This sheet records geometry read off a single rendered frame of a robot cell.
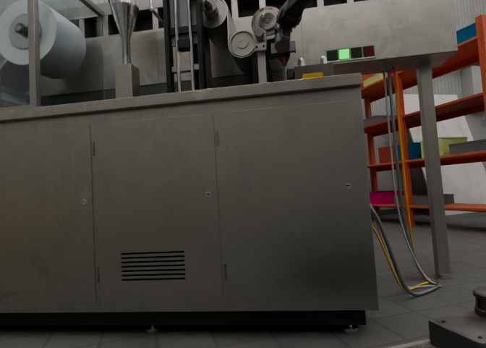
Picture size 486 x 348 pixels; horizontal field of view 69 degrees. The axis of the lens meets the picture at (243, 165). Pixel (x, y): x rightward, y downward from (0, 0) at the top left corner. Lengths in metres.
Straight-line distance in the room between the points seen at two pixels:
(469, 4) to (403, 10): 5.61
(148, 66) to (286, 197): 1.21
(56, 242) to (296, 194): 0.94
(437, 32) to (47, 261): 2.04
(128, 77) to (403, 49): 1.37
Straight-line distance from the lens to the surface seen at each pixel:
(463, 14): 7.55
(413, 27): 2.09
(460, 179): 5.90
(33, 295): 1.68
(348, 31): 2.03
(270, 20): 1.67
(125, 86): 1.86
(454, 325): 0.75
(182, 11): 1.68
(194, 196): 1.32
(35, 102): 1.72
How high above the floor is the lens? 0.53
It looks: 4 degrees up
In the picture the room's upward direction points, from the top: 4 degrees counter-clockwise
